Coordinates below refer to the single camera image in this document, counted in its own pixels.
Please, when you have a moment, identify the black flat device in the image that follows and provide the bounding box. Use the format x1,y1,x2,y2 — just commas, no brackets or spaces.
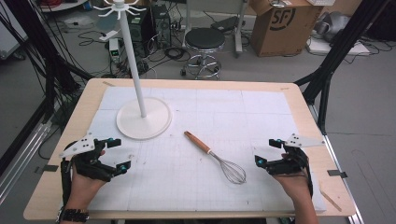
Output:
210,15,240,33

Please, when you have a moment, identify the white flat board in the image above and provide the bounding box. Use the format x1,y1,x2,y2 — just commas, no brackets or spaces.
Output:
305,36,372,57

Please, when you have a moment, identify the aluminium rail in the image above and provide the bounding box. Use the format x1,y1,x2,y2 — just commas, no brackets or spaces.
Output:
307,103,366,224
0,120,52,204

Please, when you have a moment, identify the black strap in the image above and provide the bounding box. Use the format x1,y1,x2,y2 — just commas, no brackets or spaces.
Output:
60,157,74,207
303,155,315,199

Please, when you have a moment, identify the person's left hand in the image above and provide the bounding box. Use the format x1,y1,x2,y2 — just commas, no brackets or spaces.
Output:
65,149,107,213

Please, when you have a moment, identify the person's right hand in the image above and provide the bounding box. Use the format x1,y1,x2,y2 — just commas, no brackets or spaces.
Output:
272,152,313,207

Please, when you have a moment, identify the black computer tower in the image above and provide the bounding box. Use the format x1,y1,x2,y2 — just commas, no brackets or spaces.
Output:
151,4,173,49
127,12,157,59

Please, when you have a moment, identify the white device with green display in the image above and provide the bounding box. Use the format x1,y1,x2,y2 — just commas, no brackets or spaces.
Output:
107,37,121,63

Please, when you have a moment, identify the black studded wristband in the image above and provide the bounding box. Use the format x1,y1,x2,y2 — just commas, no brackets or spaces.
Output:
56,207,91,224

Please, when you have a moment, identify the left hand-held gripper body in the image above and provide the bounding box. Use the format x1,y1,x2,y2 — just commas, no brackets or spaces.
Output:
59,132,120,183

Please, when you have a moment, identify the black metal frame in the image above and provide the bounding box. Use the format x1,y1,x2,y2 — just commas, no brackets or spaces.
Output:
293,0,391,136
0,0,95,175

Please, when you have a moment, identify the thin wooden stick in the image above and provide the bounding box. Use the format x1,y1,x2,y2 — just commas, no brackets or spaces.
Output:
319,189,343,213

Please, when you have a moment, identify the wire whisk with wooden handle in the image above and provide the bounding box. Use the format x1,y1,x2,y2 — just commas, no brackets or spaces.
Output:
183,130,248,185

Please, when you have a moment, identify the coiled black cable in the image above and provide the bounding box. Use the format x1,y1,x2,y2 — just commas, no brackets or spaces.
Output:
163,46,191,63

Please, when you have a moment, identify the brown cardboard box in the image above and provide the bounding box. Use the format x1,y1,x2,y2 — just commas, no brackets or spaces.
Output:
249,0,325,58

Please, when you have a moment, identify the silver grey appliance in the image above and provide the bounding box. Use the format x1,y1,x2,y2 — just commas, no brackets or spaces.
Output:
313,11,352,43

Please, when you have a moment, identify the black round stool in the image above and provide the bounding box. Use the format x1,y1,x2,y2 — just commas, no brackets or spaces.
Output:
179,27,226,80

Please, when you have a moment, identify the white hook rack stand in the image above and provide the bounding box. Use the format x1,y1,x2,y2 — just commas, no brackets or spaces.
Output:
92,0,173,141

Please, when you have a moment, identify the black tape strip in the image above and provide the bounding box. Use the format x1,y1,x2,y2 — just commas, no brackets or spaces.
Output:
327,169,348,179
34,164,60,175

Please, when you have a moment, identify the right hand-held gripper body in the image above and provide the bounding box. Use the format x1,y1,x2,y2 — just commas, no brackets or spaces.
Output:
266,133,327,177

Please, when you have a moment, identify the white grid mat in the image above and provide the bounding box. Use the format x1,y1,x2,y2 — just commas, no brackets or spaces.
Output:
88,86,328,214

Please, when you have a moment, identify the white power strip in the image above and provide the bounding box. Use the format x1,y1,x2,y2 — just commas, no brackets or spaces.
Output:
98,29,120,43

